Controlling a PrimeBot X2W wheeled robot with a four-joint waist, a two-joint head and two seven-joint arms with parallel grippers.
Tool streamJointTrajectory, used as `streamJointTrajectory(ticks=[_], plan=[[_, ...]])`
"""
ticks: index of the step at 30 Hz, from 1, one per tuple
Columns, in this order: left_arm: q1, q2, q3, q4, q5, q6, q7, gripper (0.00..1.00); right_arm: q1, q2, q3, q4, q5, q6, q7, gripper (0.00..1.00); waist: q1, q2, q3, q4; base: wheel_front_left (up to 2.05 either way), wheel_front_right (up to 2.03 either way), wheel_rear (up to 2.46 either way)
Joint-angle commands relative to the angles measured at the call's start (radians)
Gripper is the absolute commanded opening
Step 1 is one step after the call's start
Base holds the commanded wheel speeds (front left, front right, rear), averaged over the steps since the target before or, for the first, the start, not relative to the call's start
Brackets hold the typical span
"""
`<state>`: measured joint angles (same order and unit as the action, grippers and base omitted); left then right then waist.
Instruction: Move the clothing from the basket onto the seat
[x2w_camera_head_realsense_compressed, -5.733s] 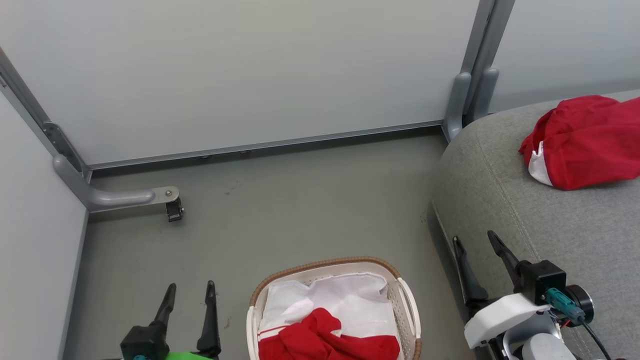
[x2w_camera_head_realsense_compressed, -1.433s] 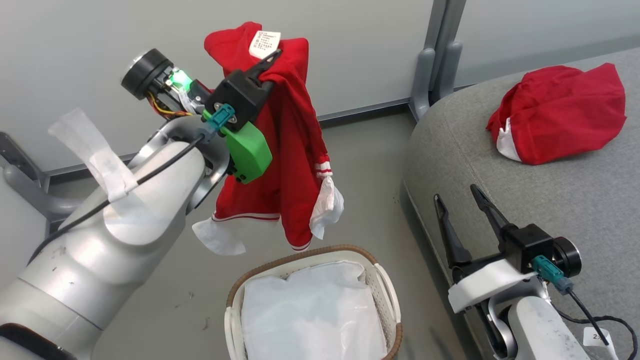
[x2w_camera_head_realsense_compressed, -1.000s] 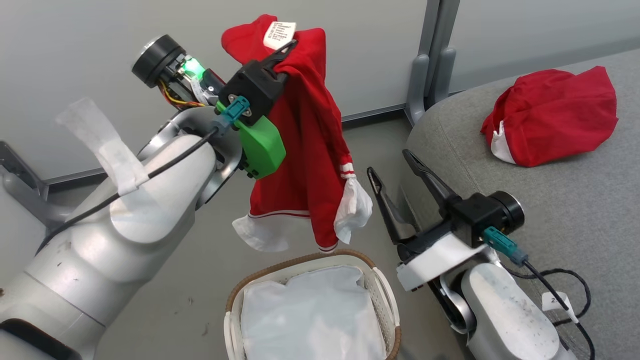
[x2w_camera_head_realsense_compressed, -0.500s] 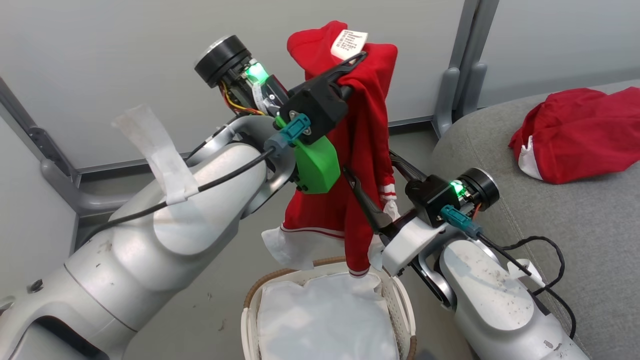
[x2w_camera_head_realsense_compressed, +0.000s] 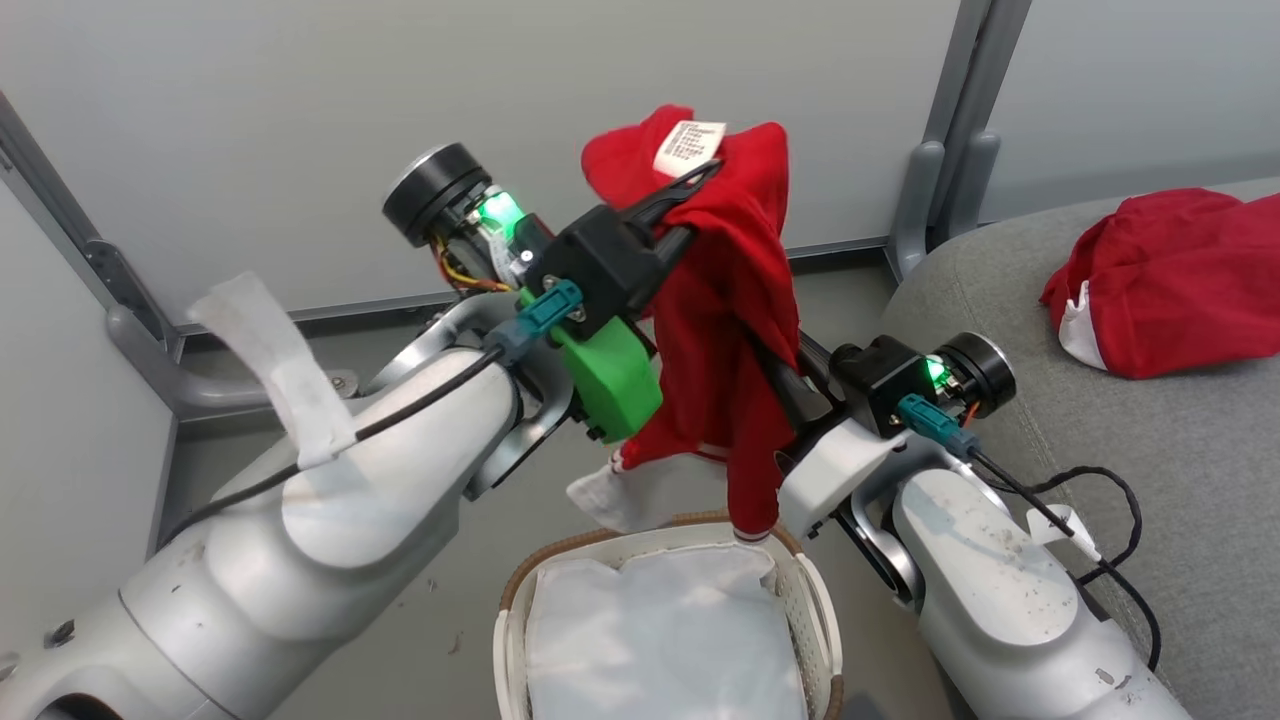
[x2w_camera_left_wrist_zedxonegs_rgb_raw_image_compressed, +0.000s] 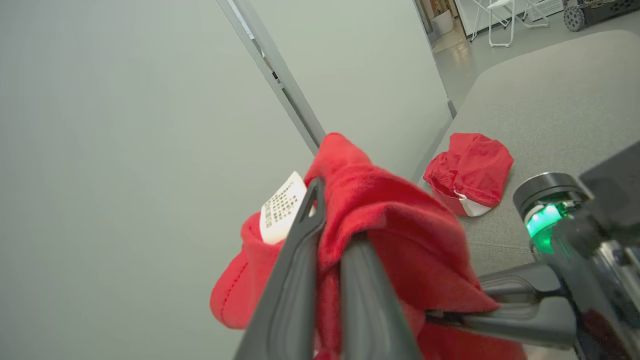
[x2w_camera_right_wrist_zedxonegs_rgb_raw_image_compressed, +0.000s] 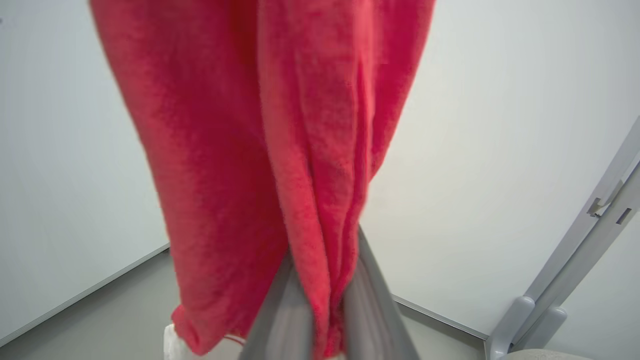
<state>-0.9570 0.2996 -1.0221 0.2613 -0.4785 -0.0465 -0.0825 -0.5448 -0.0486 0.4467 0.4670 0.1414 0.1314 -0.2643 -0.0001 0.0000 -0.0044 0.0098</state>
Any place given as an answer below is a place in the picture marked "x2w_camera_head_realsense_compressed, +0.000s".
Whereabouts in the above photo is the white tape strip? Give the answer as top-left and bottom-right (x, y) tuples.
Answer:
(187, 272), (359, 471)

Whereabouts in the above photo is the white basket liner cloth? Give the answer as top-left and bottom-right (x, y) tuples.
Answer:
(525, 543), (809, 720)

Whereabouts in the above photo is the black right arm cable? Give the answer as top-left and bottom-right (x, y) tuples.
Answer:
(897, 393), (1163, 673)

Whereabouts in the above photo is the white laundry basket brown rim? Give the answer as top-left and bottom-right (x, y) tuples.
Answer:
(492, 512), (844, 720)

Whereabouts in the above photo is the red garment with white trim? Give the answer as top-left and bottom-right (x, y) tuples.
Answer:
(1040, 187), (1280, 381)
(565, 103), (803, 546)

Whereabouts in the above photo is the small white cable tape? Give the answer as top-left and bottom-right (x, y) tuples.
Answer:
(1027, 503), (1101, 561)

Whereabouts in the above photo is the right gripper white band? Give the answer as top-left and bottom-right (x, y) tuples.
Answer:
(755, 332), (1018, 541)

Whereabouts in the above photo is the grey fabric sofa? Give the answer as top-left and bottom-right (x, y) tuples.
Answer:
(880, 178), (1280, 720)

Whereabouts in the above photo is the grey tubular partition foot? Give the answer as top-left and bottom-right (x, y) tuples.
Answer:
(945, 130), (1001, 241)
(888, 140), (946, 281)
(105, 305), (361, 421)

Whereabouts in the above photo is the grey corner partition post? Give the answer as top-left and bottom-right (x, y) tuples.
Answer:
(0, 90), (176, 356)

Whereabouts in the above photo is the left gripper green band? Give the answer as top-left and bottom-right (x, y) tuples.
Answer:
(382, 143), (725, 444)

